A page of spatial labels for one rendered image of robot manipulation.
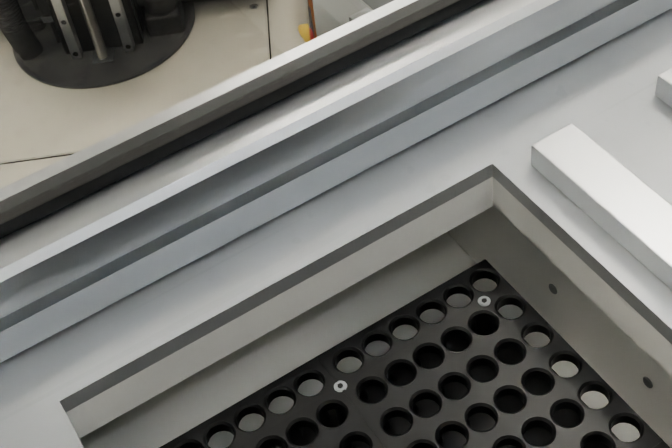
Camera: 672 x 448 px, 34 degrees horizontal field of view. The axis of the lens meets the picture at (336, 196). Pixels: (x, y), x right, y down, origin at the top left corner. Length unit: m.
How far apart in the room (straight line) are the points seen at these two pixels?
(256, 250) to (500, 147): 0.11
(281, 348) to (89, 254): 0.16
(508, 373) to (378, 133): 0.11
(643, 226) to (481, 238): 0.14
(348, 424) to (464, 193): 0.11
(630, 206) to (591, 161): 0.03
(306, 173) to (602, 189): 0.12
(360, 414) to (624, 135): 0.16
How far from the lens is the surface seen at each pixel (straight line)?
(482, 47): 0.46
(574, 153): 0.45
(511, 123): 0.48
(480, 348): 0.46
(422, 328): 0.47
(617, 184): 0.44
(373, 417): 0.44
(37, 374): 0.43
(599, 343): 0.50
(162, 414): 0.54
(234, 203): 0.44
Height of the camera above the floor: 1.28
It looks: 47 degrees down
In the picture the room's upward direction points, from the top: 9 degrees counter-clockwise
